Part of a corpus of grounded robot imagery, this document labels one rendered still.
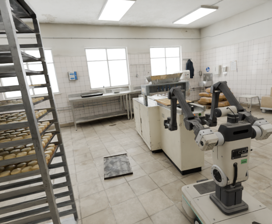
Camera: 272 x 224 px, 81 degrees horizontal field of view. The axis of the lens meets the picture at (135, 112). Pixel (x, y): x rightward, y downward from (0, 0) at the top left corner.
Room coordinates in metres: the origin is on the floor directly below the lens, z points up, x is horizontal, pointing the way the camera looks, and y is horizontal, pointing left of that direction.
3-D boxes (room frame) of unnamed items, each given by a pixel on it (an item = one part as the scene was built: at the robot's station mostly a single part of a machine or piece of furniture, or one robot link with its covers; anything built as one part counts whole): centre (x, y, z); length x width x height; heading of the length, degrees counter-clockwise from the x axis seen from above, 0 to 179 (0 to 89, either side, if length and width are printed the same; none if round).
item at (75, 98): (5.25, 0.31, 0.61); 3.40 x 0.70 x 1.22; 113
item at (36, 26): (1.21, 0.62, 0.97); 0.03 x 0.03 x 1.70; 14
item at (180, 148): (2.20, -0.61, 0.45); 0.70 x 0.34 x 0.90; 11
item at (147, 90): (2.70, -0.51, 1.01); 0.72 x 0.33 x 0.34; 101
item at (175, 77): (2.70, -0.51, 1.25); 0.56 x 0.29 x 0.14; 101
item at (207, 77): (6.50, -2.96, 0.93); 0.99 x 0.38 x 1.09; 23
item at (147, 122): (3.17, -0.42, 0.42); 1.28 x 0.72 x 0.84; 11
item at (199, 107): (2.84, -0.64, 0.87); 2.01 x 0.03 x 0.07; 11
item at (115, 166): (2.25, 0.37, 0.01); 0.60 x 0.40 x 0.03; 10
